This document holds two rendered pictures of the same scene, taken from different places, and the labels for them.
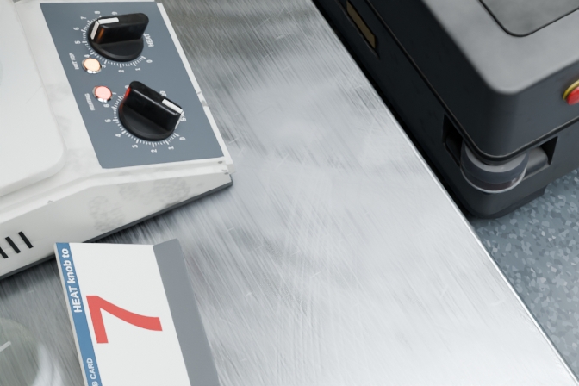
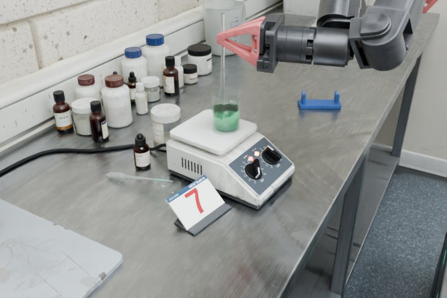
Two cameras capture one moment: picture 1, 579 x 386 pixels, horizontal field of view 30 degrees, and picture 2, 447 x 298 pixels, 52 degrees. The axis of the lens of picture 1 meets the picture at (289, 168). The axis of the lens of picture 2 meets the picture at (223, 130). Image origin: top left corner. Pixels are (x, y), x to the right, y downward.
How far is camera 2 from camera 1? 0.41 m
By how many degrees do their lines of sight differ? 46
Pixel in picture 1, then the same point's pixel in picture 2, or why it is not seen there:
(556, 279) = not seen: outside the picture
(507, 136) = not seen: outside the picture
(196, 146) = (255, 186)
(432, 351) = (243, 277)
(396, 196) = (288, 246)
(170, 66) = (275, 173)
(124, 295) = (203, 198)
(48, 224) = (207, 169)
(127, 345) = (189, 203)
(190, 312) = (211, 218)
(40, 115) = (229, 143)
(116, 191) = (226, 175)
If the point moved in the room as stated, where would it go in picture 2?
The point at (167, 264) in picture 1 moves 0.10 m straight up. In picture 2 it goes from (221, 207) to (221, 156)
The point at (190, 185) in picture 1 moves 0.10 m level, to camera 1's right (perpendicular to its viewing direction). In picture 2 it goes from (245, 194) to (291, 224)
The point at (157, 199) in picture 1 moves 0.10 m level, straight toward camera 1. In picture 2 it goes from (235, 190) to (199, 223)
